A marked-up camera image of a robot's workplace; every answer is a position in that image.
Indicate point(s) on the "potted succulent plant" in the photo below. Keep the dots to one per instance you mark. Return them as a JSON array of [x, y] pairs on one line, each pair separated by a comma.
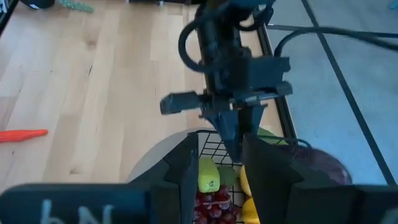
[[74, 6]]

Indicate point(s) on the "orange carrot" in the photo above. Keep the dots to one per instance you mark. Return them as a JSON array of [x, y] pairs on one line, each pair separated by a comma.
[[21, 136]]

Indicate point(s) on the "yellow plastic fruit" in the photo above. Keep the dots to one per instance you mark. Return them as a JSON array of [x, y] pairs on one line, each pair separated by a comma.
[[250, 213]]

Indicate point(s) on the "black aluminium table frame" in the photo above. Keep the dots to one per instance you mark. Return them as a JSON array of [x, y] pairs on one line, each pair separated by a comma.
[[284, 118]]

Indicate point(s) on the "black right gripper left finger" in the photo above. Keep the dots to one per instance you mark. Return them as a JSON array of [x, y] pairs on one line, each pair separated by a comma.
[[93, 205]]

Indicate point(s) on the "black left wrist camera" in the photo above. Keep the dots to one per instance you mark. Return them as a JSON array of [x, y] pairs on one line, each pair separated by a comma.
[[270, 70]]

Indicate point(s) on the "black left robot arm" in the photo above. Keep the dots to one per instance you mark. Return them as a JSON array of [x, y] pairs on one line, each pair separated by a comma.
[[217, 28]]

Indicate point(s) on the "red grape bunch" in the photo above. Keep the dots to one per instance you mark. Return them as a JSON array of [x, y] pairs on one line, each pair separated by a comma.
[[214, 208]]

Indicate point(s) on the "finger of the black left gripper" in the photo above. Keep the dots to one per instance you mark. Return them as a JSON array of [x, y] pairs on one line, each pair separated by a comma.
[[230, 130], [252, 118]]

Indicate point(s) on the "purple eggplant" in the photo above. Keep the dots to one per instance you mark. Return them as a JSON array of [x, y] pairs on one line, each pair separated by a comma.
[[323, 168]]

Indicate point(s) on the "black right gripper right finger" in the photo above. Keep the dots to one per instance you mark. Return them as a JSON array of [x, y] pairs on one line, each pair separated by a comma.
[[311, 205]]

